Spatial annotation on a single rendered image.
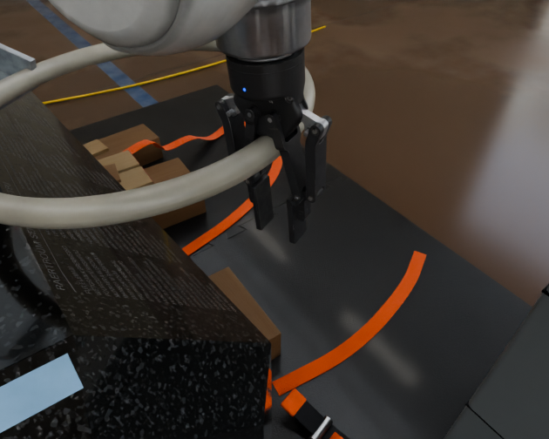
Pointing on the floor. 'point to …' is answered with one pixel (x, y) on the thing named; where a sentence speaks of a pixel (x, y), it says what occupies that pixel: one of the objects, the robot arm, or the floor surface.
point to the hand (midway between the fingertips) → (279, 211)
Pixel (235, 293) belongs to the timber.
